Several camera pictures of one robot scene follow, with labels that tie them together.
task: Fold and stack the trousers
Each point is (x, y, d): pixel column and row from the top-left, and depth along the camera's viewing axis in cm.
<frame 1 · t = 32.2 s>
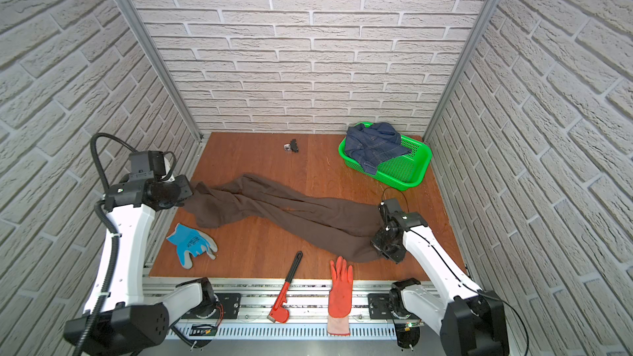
left hand: (187, 183, 73), fingers closed
right hand: (380, 252, 80), fingers closed
brown trousers: (348, 228, 88), point 4 cm above the table
dark blue jeans: (374, 143, 105), point 12 cm above the table
green plastic basket: (401, 171, 109), on the table
small black relay component: (292, 146, 117), point 2 cm above the table
blue grey work glove: (190, 241, 86), point 2 cm above the table

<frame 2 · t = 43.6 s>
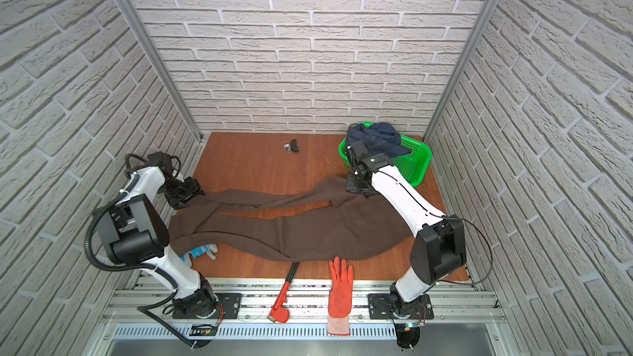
left hand: (199, 191, 90), fingers open
right hand: (361, 186, 85), fingers closed
brown trousers: (354, 227, 91), point 2 cm above the table
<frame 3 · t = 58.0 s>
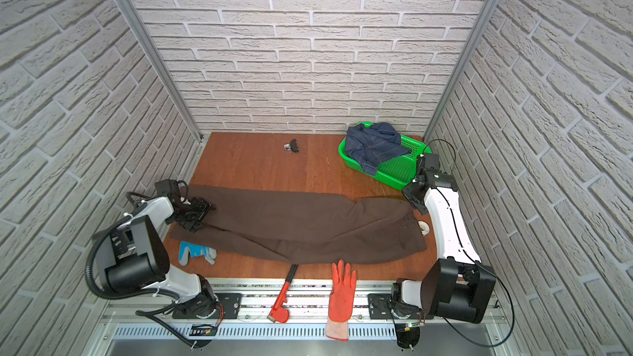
left hand: (212, 207, 91), fingers open
right hand: (417, 198, 81), fingers closed
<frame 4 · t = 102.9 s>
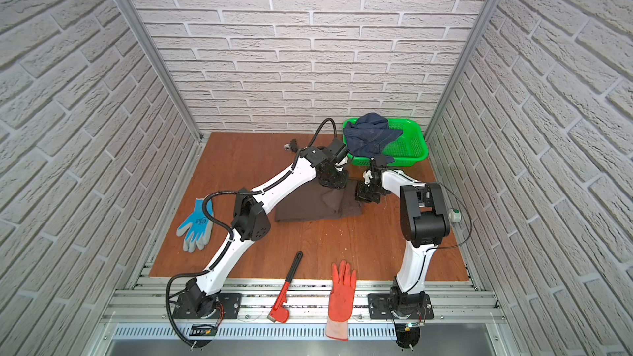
left hand: (351, 184, 89), fingers closed
right hand: (360, 197, 98), fingers closed
brown trousers: (316, 200, 94), point 5 cm above the table
dark blue jeans: (369, 135, 108), point 12 cm above the table
green plastic basket: (411, 145, 116), point 3 cm above the table
blue grey work glove: (199, 227, 91), on the table
the other named things where they were.

